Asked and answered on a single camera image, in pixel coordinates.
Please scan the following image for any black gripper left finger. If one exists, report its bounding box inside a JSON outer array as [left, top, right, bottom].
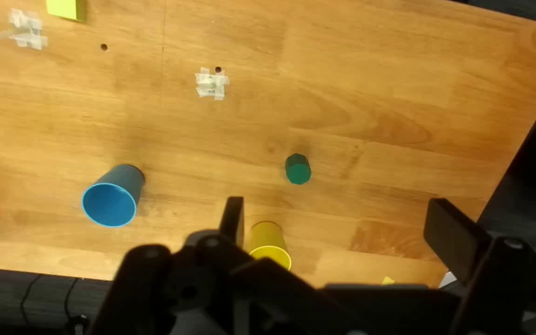
[[89, 196, 251, 335]]

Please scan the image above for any clear crumpled tape piece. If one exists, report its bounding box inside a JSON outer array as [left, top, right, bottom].
[[0, 8, 50, 52], [193, 66, 230, 103]]

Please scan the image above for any yellow plastic cup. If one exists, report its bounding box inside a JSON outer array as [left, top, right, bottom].
[[247, 220, 294, 272]]

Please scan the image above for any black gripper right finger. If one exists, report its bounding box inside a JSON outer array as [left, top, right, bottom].
[[422, 198, 536, 335]]

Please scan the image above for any green cylinder block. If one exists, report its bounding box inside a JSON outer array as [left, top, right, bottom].
[[282, 153, 312, 186]]

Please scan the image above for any yellow cube block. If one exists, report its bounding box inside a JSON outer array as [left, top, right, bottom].
[[44, 0, 87, 23]]

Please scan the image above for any blue plastic cup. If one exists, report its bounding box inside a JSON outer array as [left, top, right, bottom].
[[80, 162, 147, 229]]

